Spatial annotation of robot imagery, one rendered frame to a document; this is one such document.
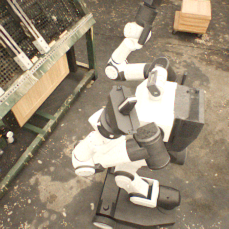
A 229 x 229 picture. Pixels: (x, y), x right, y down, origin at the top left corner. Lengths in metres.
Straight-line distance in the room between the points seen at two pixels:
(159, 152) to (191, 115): 0.22
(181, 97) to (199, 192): 1.46
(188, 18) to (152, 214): 2.89
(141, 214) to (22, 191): 1.11
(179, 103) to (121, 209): 1.22
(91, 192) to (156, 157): 1.42
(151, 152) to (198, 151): 1.72
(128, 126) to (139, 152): 0.33
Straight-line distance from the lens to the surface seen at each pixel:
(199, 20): 3.90
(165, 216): 2.01
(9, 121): 2.31
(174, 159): 1.27
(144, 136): 0.84
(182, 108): 0.97
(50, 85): 2.60
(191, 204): 2.28
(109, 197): 1.99
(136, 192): 1.84
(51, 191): 2.29
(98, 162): 0.91
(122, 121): 0.53
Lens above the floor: 2.08
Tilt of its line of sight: 51 degrees down
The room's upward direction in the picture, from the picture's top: straight up
